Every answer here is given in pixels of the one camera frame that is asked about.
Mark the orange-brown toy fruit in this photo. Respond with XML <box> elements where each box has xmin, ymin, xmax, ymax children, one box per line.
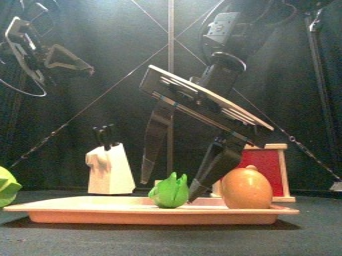
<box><xmin>219</xmin><ymin>164</ymin><xmax>274</xmax><ymax>210</ymax></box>

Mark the green toy lettuce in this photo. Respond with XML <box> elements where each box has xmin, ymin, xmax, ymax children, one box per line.
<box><xmin>0</xmin><ymin>165</ymin><xmax>23</xmax><ymax>210</ymax></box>

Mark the green toy pea pod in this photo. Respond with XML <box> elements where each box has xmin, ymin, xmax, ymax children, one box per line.
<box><xmin>147</xmin><ymin>171</ymin><xmax>191</xmax><ymax>210</ymax></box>

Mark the black slanted frame strut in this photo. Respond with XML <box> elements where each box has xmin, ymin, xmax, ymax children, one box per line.
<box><xmin>303</xmin><ymin>9</ymin><xmax>342</xmax><ymax>193</ymax></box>

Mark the red wooden-framed toy box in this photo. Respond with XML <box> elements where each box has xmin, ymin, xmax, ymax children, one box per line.
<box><xmin>212</xmin><ymin>142</ymin><xmax>296</xmax><ymax>204</ymax></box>

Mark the pink plastic tray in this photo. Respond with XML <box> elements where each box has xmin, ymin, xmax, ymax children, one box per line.
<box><xmin>2</xmin><ymin>195</ymin><xmax>300</xmax><ymax>226</ymax></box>

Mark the grey vertical frame pole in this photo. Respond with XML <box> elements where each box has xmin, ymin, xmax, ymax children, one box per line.
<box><xmin>165</xmin><ymin>0</ymin><xmax>176</xmax><ymax>178</ymax></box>

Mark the white toy knife block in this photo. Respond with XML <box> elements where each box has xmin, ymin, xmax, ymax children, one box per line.
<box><xmin>84</xmin><ymin>142</ymin><xmax>137</xmax><ymax>196</ymax></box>

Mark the black toy knife handle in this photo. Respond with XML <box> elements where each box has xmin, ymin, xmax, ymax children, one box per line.
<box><xmin>91</xmin><ymin>125</ymin><xmax>107</xmax><ymax>150</ymax></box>
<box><xmin>103</xmin><ymin>123</ymin><xmax>120</xmax><ymax>151</ymax></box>

